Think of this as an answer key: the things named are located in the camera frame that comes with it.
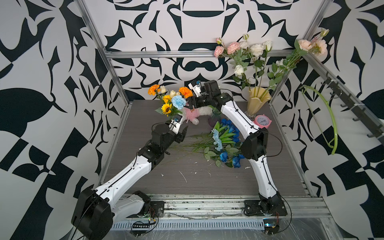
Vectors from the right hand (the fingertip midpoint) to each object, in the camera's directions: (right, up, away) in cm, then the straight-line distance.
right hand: (184, 100), depth 86 cm
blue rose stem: (+29, -35, -1) cm, 46 cm away
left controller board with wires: (-21, -63, -13) cm, 68 cm away
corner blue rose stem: (+22, -31, +1) cm, 38 cm away
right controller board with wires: (+41, -60, -15) cm, 74 cm away
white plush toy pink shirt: (0, -7, +19) cm, 20 cm away
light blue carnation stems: (-2, -2, -13) cm, 13 cm away
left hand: (-2, -11, -8) cm, 14 cm away
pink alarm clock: (+53, -12, +19) cm, 58 cm away
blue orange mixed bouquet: (-9, -4, -1) cm, 10 cm away
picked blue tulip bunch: (+23, -24, +6) cm, 34 cm away
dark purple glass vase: (+19, -10, +15) cm, 26 cm away
